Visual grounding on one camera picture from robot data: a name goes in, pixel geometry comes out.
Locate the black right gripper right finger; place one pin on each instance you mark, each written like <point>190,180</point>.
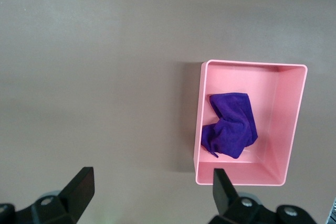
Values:
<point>228,205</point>

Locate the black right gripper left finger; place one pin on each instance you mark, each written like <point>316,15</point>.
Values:
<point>71,200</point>

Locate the purple cloth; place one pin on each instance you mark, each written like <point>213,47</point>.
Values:
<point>233,127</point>

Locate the pink plastic bin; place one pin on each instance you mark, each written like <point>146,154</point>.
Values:
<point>278,119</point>

